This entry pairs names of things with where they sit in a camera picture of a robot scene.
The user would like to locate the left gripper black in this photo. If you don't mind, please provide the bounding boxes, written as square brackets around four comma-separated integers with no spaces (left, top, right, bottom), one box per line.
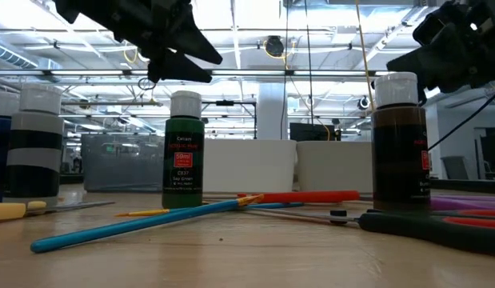
[53,0,223,84]

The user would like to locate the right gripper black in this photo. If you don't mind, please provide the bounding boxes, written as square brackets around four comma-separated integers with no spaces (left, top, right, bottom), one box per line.
[386,0,495,106]

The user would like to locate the brown paint bottle white cap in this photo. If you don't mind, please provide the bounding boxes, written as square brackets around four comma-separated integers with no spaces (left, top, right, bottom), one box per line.
[370,71,432,213]

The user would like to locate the green paint bottle white cap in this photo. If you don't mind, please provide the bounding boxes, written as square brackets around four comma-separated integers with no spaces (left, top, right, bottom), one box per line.
[162,90,206,210]

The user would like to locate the purple handled scissors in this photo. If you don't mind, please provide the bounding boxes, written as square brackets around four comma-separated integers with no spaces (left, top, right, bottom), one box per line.
[429,194,495,212]

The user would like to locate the black and red scissors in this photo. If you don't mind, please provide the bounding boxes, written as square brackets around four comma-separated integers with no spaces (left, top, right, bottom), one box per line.
[238,207,495,257]

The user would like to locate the red handled scissors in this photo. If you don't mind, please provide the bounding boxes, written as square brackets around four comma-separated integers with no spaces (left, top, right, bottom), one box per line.
[237,190,361,204]

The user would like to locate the black paint bottle white cap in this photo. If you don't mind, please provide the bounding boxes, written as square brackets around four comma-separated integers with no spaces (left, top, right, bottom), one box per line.
[2,82,66,207]

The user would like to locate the yellow handled scissors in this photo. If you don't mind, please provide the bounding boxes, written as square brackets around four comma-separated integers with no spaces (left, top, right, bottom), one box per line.
[0,199,116,222]

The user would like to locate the grey chair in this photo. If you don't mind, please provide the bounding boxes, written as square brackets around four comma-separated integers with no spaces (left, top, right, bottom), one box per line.
[441,155,475,181]

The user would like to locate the white building column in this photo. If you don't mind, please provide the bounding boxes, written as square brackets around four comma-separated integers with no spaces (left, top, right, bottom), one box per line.
[257,82,289,141]

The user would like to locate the black monitor screen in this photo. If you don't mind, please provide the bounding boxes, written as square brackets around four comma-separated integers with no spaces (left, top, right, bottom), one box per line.
[289,122,342,142]

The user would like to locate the white plastic bin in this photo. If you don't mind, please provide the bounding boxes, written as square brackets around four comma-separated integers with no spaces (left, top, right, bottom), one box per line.
[297,140,374,194]
[202,138,298,194]

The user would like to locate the dark translucent plastic bin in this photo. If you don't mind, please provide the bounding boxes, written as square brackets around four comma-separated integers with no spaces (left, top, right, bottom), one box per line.
[81,134,165,193]

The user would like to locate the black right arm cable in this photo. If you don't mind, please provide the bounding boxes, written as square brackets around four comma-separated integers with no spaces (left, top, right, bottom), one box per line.
[428,85,495,152]

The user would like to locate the black ceiling cable reel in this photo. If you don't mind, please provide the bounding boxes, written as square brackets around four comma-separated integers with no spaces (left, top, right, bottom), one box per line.
[264,34,287,58]

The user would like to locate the black aluminium table frame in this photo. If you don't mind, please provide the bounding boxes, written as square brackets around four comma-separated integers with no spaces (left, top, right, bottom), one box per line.
[429,178,495,196]

